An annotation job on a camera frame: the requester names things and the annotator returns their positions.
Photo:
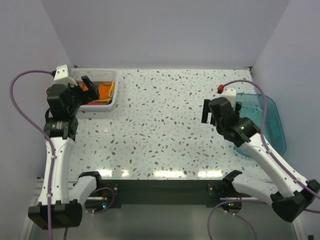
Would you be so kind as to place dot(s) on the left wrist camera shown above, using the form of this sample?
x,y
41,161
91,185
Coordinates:
x,y
62,77

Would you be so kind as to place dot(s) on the pink towel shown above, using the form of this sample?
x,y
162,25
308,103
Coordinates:
x,y
99,103

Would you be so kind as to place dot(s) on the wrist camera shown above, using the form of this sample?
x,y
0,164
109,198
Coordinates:
x,y
228,93
62,77

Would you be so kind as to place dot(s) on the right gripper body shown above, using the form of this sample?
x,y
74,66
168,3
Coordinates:
x,y
219,126

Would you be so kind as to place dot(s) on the orange grey patterned towel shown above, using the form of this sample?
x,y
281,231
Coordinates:
x,y
106,90

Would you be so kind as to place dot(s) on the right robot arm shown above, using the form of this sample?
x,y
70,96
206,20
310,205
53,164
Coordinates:
x,y
289,193

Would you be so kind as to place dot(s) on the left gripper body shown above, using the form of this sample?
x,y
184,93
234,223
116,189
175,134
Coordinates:
x,y
78,98

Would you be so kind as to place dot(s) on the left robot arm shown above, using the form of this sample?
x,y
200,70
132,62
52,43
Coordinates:
x,y
59,206

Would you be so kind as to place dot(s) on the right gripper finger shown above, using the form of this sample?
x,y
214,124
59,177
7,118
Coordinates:
x,y
206,112
238,106

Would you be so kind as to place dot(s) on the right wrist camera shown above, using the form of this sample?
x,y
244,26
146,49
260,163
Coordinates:
x,y
228,93

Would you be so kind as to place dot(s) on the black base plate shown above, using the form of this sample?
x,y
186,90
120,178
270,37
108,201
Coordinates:
x,y
161,192

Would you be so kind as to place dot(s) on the white plastic basket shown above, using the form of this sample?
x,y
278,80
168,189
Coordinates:
x,y
97,74

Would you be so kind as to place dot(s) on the aluminium rail frame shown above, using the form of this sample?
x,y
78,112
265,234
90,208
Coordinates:
x,y
226,203

